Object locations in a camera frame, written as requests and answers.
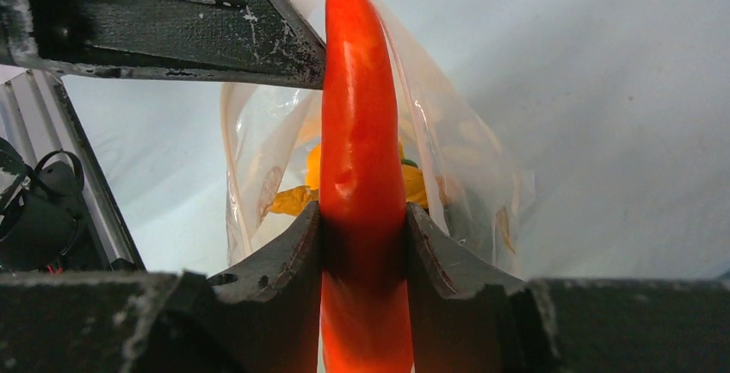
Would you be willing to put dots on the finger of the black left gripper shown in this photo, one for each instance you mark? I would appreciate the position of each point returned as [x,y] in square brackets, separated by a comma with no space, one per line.
[244,41]

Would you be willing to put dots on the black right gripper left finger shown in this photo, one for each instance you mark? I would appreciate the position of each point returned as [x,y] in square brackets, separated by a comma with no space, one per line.
[260,315]

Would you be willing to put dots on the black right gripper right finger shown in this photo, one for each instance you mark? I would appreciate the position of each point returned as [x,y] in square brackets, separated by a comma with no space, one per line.
[469,316]

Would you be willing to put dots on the red chili pepper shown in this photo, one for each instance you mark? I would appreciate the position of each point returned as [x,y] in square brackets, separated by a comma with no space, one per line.
[365,317]

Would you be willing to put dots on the golden fried chicken piece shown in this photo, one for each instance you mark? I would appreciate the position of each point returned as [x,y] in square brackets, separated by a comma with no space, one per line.
[293,201]

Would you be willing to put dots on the clear dotted zip top bag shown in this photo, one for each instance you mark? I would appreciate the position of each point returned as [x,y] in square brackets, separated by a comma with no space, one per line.
[454,165]

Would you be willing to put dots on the dark green avocado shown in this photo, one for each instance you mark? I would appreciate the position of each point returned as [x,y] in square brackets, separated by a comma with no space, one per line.
[469,223]

